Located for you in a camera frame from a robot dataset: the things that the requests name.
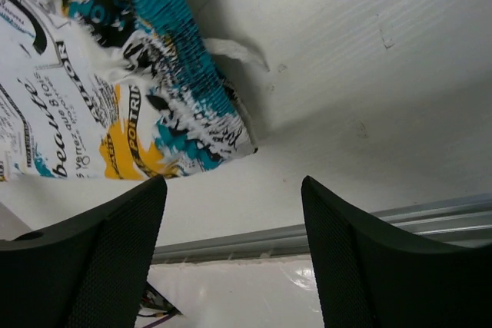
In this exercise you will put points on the aluminium table rail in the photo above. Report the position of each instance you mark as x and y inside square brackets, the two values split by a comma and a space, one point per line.
[462, 221]

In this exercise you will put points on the white yellow teal printed shorts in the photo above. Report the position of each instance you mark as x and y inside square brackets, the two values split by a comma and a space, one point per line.
[120, 89]

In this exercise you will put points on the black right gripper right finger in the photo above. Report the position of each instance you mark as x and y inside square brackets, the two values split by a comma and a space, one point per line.
[370, 273]

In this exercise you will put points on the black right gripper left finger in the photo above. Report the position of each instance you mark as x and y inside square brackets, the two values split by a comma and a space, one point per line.
[87, 271]

